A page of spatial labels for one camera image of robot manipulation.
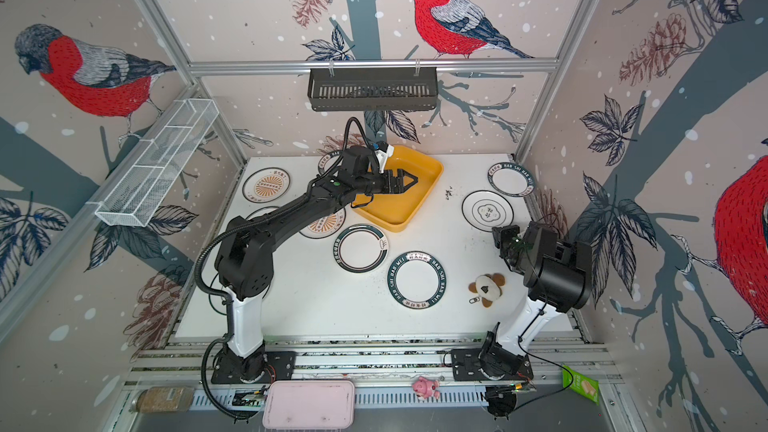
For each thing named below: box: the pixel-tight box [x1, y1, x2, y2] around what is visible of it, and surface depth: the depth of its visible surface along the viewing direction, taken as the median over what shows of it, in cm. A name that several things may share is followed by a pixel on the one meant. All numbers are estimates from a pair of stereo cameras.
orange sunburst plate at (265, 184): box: [242, 167, 291, 204], surface depth 116 cm
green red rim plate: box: [333, 224, 389, 274], surface depth 97 cm
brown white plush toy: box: [468, 273, 506, 308], surface depth 87 cm
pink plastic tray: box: [262, 380, 355, 430], surface depth 68 cm
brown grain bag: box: [136, 386, 195, 413], surface depth 67 cm
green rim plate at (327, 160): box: [318, 151, 341, 175], surface depth 124 cm
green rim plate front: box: [387, 250, 447, 310], surface depth 90 cm
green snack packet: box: [562, 365, 600, 406], surface depth 71 cm
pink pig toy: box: [412, 376, 441, 400], surface depth 70 cm
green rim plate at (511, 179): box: [487, 162, 535, 197], surface depth 116 cm
